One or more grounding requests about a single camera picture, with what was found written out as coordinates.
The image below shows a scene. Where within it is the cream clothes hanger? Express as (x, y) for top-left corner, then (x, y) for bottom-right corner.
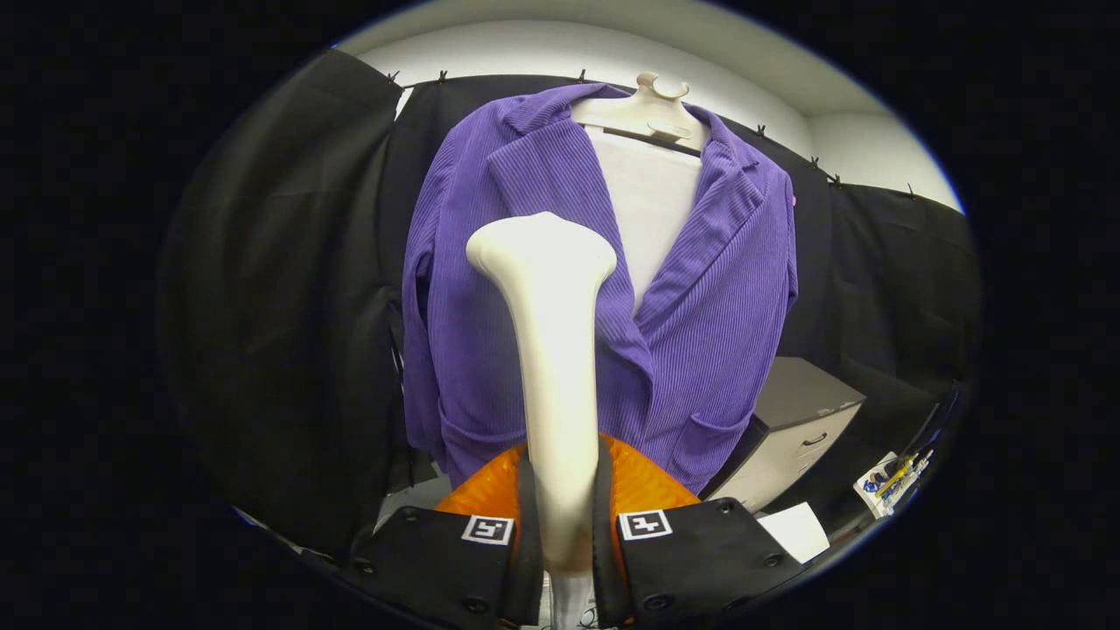
(570, 72), (711, 150)

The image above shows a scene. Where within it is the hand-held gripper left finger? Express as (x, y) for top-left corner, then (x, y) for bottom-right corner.
(337, 440), (543, 630)

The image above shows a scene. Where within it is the white cluttered side table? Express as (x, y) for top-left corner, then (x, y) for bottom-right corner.
(853, 448), (935, 519)

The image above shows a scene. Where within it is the row of black clips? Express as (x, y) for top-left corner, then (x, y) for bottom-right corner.
(385, 68), (915, 198)

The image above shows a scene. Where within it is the white paper sheet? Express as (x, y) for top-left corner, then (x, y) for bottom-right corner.
(757, 501), (830, 564)

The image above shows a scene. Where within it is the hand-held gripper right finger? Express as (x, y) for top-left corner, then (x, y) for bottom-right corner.
(595, 431), (808, 630)

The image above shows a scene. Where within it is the purple corduroy jacket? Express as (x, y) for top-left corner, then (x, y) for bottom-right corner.
(401, 83), (799, 495)

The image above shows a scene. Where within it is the grey drawer cabinet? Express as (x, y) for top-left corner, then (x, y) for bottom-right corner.
(704, 356), (867, 515)

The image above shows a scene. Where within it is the white garment stand board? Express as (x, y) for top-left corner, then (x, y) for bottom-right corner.
(584, 127), (703, 316)

